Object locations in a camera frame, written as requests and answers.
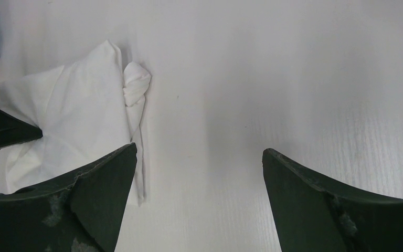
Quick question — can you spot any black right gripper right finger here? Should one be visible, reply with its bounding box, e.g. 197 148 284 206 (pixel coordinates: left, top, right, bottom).
262 149 403 251

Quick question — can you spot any white printed t-shirt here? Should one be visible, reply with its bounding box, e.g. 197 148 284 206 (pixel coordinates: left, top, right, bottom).
0 41 151 206

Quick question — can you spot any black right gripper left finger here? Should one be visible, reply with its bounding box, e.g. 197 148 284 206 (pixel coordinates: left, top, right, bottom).
0 144 137 251

